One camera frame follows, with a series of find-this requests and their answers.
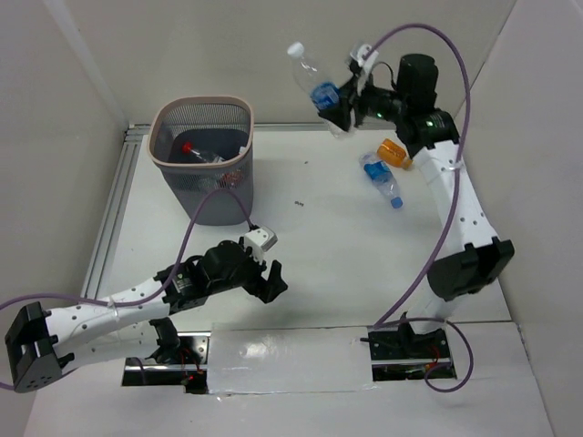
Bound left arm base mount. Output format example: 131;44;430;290
121;321;210;395

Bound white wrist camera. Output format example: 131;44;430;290
347;42;379;82
242;227;278;264

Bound blue cap water bottle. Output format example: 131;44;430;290
359;152;404;209

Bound aluminium frame rail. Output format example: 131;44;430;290
80;124;150;299

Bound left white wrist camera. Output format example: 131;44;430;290
242;227;278;264

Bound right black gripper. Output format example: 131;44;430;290
317;70;406;133

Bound orange plastic bottle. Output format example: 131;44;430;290
376;138;413;170

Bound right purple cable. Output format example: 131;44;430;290
373;23;476;393

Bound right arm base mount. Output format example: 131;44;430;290
359;323;456;382

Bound purple cable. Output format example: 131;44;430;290
0;189;259;391
373;23;476;393

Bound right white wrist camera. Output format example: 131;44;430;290
347;42;379;82

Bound crushed clear bottle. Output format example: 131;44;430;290
198;147;249;191

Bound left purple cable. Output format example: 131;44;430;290
0;189;259;391

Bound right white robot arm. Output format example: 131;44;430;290
320;45;515;357

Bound crushed blue label bottle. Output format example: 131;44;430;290
287;42;353;139

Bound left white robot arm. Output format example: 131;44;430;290
5;240;288;393

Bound red cap clear bottle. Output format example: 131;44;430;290
181;142;224;164

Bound grey mesh waste bin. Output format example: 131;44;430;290
148;96;254;226

